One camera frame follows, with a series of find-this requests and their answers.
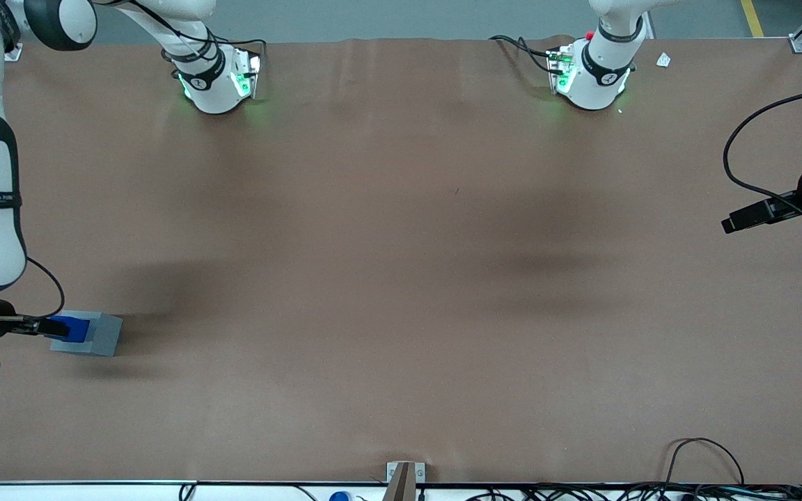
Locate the blue plastic part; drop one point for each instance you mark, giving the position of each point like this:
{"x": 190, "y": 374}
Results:
{"x": 75, "y": 330}

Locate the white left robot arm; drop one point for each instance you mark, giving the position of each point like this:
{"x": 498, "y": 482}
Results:
{"x": 592, "y": 90}

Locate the gray square base block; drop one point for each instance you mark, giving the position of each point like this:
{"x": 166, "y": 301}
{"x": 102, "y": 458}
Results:
{"x": 107, "y": 337}

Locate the white paper scrap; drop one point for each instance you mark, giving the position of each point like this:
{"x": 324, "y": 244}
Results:
{"x": 663, "y": 60}

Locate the blue round cap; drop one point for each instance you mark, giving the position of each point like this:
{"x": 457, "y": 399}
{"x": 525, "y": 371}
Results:
{"x": 340, "y": 497}

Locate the brown table cover sheet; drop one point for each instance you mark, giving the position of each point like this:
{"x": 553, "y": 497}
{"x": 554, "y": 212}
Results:
{"x": 401, "y": 278}

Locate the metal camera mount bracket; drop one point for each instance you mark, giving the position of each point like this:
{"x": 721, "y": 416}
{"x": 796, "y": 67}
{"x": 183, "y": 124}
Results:
{"x": 401, "y": 480}

